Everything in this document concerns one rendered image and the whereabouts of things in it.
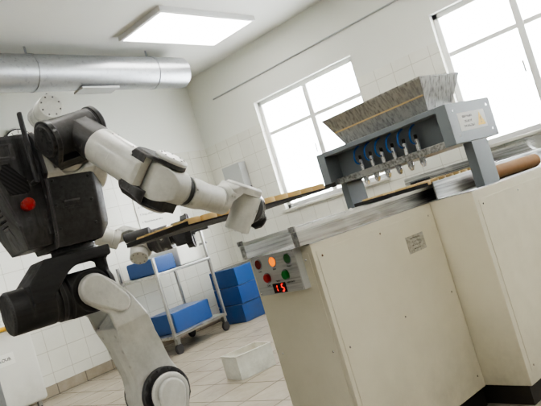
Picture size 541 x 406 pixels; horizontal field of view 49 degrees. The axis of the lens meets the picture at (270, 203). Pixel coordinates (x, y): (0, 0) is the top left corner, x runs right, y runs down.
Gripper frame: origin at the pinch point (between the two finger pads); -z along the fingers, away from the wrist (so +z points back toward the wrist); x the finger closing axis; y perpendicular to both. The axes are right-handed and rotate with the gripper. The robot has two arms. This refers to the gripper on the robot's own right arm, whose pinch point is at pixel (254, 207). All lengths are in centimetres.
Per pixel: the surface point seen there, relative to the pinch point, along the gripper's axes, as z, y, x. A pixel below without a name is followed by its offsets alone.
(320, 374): -26, -1, -59
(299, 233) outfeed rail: -15.8, -9.3, -11.6
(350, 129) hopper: -93, -40, 24
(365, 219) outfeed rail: -39, -32, -14
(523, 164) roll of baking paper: -94, -107, -14
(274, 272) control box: -26.7, 3.5, -22.3
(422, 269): -53, -47, -39
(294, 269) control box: -19.3, -4.1, -22.6
